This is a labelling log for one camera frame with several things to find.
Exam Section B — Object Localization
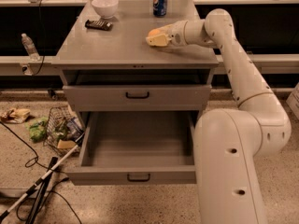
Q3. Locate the wire mesh basket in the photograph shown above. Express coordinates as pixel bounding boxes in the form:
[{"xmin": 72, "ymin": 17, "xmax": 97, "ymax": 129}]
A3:
[{"xmin": 44, "ymin": 105, "xmax": 84, "ymax": 156}]

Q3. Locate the black floor cable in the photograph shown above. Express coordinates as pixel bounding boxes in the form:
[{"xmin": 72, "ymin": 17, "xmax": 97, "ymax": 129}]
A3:
[{"xmin": 0, "ymin": 120, "xmax": 82, "ymax": 224}]

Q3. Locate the yellow sponge in basket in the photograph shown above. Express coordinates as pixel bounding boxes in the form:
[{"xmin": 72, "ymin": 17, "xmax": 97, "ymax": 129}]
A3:
[{"xmin": 57, "ymin": 140, "xmax": 76, "ymax": 149}]

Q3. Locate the grey metal drawer cabinet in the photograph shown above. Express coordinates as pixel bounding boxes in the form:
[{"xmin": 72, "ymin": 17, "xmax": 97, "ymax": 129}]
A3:
[{"xmin": 53, "ymin": 0, "xmax": 218, "ymax": 125}]

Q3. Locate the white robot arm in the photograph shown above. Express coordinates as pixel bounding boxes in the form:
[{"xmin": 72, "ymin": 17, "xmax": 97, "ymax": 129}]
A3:
[{"xmin": 146, "ymin": 8, "xmax": 292, "ymax": 224}]

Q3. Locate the closed grey drawer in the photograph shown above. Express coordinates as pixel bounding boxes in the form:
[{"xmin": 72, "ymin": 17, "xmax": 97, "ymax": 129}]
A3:
[{"xmin": 64, "ymin": 85, "xmax": 211, "ymax": 111}]

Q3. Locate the white black striped pole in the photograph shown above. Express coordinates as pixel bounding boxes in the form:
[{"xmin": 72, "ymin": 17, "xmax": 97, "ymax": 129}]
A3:
[{"xmin": 0, "ymin": 134, "xmax": 85, "ymax": 223}]

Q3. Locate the blue pepsi can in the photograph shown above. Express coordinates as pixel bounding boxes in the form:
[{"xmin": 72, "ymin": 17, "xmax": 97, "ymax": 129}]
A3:
[{"xmin": 153, "ymin": 0, "xmax": 167, "ymax": 17}]

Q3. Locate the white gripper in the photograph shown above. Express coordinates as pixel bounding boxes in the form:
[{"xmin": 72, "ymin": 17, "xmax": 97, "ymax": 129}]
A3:
[{"xmin": 146, "ymin": 21, "xmax": 187, "ymax": 47}]

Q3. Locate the black remote control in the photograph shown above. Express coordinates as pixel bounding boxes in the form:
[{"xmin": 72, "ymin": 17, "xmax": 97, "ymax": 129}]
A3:
[{"xmin": 85, "ymin": 20, "xmax": 113, "ymax": 31}]

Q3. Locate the orange fruit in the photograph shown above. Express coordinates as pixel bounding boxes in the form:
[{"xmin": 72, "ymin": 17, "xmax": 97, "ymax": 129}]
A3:
[{"xmin": 149, "ymin": 29, "xmax": 160, "ymax": 36}]

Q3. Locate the white ceramic bowl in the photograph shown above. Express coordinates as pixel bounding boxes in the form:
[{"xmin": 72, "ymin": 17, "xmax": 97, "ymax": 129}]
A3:
[{"xmin": 92, "ymin": 0, "xmax": 119, "ymax": 19}]

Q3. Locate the crumpled brown snack bag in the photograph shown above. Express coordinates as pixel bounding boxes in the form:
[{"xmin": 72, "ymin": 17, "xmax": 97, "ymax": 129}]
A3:
[{"xmin": 0, "ymin": 108, "xmax": 30, "ymax": 124}]

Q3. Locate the green snack bag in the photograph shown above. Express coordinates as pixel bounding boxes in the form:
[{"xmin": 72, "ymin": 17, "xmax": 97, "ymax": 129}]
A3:
[{"xmin": 27, "ymin": 117, "xmax": 48, "ymax": 143}]

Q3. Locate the clear plastic water bottle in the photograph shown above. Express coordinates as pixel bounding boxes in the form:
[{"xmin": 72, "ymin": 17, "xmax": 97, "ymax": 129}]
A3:
[{"xmin": 21, "ymin": 34, "xmax": 40, "ymax": 62}]

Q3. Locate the open grey drawer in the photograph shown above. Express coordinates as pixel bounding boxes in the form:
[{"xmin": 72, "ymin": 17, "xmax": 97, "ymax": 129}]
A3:
[{"xmin": 67, "ymin": 111, "xmax": 195, "ymax": 186}]

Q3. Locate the black pole on floor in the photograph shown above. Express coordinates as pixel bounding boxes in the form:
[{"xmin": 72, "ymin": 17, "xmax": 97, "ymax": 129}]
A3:
[{"xmin": 25, "ymin": 156, "xmax": 60, "ymax": 224}]

